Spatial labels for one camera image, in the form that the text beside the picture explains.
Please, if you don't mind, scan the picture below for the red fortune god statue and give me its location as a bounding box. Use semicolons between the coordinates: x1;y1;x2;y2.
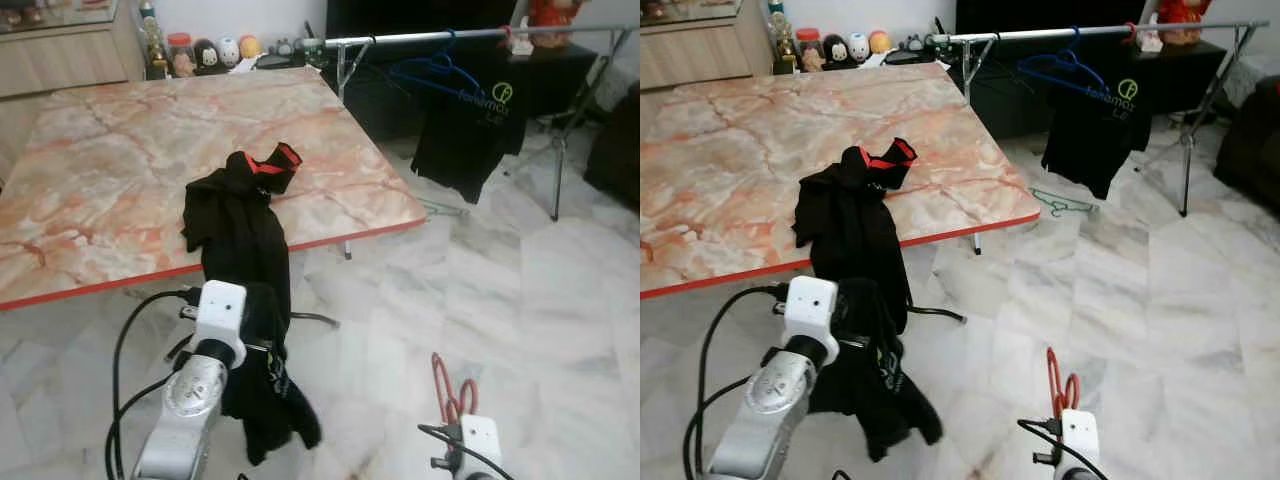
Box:
1155;0;1214;47
527;0;588;51

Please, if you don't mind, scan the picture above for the black shirt red collar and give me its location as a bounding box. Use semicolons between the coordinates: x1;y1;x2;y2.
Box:
794;137;919;333
181;142;304;313

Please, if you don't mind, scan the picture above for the silver metal clothes rack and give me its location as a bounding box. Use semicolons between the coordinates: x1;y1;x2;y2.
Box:
318;22;637;223
930;18;1273;219

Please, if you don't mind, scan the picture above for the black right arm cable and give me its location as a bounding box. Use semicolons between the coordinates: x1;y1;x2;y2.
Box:
1018;418;1109;480
418;423;516;480

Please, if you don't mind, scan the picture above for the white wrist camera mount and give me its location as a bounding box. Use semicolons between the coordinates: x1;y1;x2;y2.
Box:
194;280;249;369
782;275;841;366
1058;408;1101;480
458;413;504;480

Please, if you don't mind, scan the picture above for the black shirt white print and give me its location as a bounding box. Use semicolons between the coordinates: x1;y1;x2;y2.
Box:
220;283;324;467
808;278;944;463

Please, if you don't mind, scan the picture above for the gold trophy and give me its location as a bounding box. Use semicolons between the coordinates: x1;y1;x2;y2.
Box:
770;12;798;73
142;18;169;79

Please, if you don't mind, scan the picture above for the black fonemax logo shirt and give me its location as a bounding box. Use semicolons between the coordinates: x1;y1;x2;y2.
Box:
410;42;531;205
1040;38;1158;201

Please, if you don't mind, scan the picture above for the black TV console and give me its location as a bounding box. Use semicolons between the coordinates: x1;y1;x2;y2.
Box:
250;38;603;143
880;35;1233;141

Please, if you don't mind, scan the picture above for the blue plastic hanger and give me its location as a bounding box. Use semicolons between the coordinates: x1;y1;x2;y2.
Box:
388;30;488;103
1018;27;1111;99

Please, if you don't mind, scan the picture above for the light wooden cabinet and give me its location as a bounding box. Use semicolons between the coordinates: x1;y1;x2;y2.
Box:
640;0;773;93
0;0;148;101

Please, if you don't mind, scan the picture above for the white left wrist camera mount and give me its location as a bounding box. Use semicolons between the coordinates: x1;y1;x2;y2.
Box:
782;275;841;366
194;280;249;369

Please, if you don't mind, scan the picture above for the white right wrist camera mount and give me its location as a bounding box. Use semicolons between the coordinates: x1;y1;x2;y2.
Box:
458;413;504;480
1058;408;1101;480

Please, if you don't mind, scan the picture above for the black television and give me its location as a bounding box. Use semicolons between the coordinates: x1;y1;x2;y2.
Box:
955;0;1153;39
325;0;523;43

